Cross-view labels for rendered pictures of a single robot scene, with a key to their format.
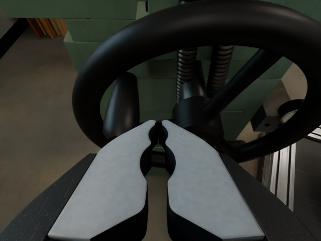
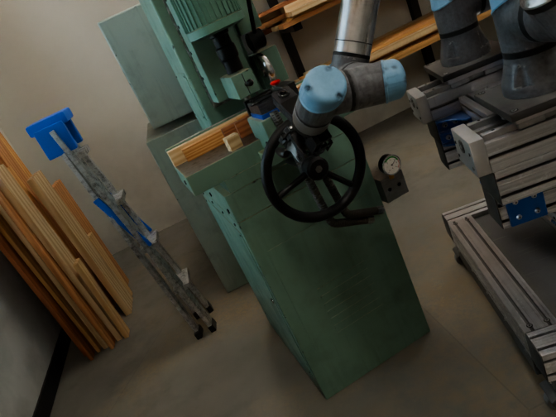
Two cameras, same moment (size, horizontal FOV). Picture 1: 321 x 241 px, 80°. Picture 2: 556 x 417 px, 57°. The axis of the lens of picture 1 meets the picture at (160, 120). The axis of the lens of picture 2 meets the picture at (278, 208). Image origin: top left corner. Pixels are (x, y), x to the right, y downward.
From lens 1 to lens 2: 1.12 m
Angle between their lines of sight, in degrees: 37
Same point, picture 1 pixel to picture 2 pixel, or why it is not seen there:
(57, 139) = not seen: outside the picture
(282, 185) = (486, 256)
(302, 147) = (488, 222)
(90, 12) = (237, 170)
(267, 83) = not seen: hidden behind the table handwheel
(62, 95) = (174, 389)
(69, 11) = (227, 174)
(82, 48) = (237, 196)
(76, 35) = (232, 188)
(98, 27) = (242, 176)
